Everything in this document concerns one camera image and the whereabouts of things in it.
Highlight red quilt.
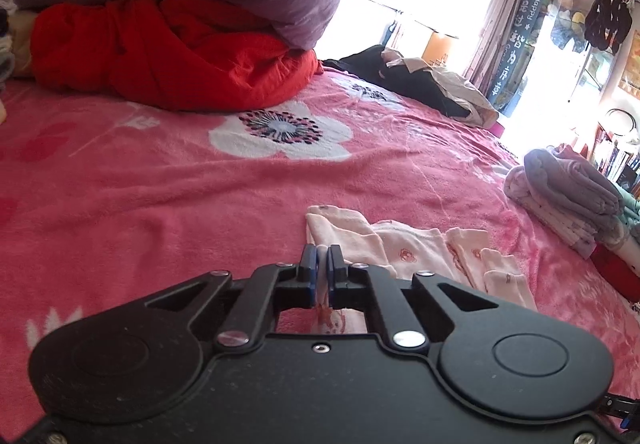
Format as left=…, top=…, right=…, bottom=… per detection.
left=30, top=0, right=325, bottom=112

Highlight pink floral blanket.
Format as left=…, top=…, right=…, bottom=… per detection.
left=0, top=59, right=640, bottom=425

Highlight pile of ruffled clothes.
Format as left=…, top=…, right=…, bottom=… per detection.
left=0, top=0, right=37, bottom=121

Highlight red folded garment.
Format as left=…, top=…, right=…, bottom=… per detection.
left=592, top=244, right=640, bottom=301

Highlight light purple printed folded clothes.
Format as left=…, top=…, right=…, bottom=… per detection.
left=502, top=167, right=617, bottom=260

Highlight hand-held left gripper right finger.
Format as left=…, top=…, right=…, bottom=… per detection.
left=327, top=247, right=501, bottom=355

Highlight framed wall picture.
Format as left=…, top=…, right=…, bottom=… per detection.
left=618, top=29, right=640, bottom=100

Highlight hanger with black socks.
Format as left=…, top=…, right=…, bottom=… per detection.
left=584, top=0, right=637, bottom=51

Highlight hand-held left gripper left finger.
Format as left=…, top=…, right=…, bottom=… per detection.
left=145, top=244, right=323, bottom=349

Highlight blue hanging banner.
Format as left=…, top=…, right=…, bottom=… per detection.
left=487, top=0, right=560, bottom=117

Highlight grey folded clothes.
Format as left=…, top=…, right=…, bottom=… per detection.
left=522, top=147, right=626, bottom=216

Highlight mint green folded garment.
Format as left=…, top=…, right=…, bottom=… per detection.
left=619, top=188, right=640, bottom=236

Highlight dark clothes pile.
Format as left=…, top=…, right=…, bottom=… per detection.
left=322, top=44, right=501, bottom=127

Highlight pink printed pajama garment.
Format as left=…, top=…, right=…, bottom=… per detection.
left=305, top=205, right=538, bottom=336

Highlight row of books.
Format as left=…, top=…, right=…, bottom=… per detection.
left=590, top=124, right=640, bottom=199

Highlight orange cardboard box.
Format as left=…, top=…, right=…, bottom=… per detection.
left=422, top=30, right=462, bottom=71

